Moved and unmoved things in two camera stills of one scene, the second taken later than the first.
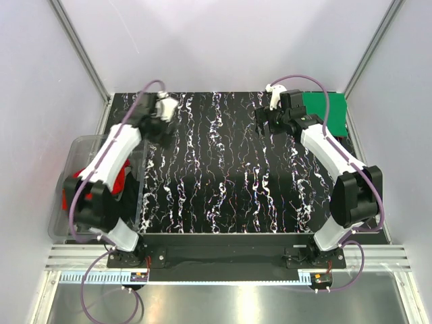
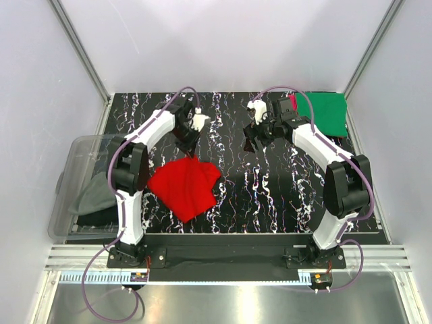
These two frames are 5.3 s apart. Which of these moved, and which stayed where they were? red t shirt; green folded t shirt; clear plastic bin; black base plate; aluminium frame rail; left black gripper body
Moved: red t shirt; left black gripper body
Stayed: clear plastic bin; green folded t shirt; black base plate; aluminium frame rail
